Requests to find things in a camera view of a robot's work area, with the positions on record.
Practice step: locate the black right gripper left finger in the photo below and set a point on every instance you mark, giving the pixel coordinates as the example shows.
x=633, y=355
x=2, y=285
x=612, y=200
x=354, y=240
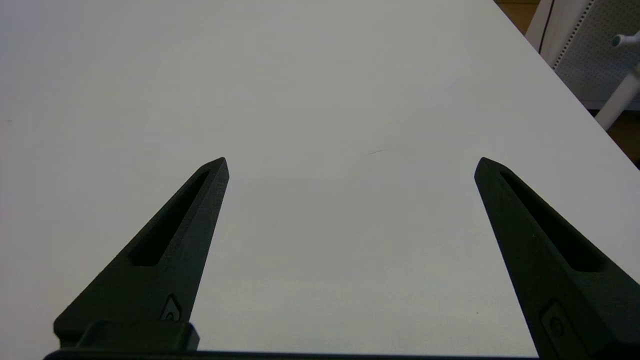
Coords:
x=170, y=280

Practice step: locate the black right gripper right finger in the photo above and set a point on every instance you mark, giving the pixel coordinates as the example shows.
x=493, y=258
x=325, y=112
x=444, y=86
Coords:
x=540, y=250

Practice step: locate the white desk leg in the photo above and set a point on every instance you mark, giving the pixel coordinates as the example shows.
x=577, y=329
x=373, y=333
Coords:
x=620, y=97

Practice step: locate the white perforated panel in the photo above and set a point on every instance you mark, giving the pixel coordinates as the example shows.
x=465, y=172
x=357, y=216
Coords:
x=595, y=55

